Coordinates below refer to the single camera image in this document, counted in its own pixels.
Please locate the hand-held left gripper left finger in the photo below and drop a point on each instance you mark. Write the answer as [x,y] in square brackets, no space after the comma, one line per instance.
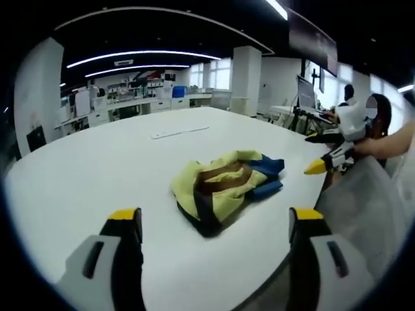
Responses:
[97,275]

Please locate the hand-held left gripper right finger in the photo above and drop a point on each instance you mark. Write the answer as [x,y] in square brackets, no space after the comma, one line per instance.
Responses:
[324,275]

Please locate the monitor on stand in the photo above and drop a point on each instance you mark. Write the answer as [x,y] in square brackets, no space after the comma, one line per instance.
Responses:
[306,94]

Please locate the white board on stand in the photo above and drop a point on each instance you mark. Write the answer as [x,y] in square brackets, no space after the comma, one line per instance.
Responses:
[82,103]

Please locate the dark hanging screen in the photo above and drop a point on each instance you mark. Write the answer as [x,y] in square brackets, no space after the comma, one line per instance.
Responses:
[313,39]

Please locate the person's right hand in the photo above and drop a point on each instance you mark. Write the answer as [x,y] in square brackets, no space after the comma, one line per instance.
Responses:
[366,147]

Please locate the yellow blue brown garment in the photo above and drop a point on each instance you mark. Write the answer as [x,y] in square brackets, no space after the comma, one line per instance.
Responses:
[223,191]

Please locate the grey office chair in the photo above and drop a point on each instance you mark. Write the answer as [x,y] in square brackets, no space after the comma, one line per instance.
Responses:
[221,99]

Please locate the black chair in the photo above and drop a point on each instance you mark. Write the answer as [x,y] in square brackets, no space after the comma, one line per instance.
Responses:
[36,139]

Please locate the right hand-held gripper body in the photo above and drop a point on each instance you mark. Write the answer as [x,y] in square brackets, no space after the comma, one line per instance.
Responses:
[351,121]

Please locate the blue storage box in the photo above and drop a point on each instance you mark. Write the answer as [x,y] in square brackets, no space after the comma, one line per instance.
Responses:
[179,91]

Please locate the white flat strip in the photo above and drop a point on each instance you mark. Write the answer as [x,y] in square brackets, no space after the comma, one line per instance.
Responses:
[180,132]

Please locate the long ceiling light strip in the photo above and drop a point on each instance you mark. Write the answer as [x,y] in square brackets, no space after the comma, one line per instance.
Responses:
[142,55]

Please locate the person's white sheer clothing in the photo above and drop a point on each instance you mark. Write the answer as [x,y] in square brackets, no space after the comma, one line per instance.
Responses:
[360,210]

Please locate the white side desk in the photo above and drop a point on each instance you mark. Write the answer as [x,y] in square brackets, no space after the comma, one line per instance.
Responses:
[291,110]

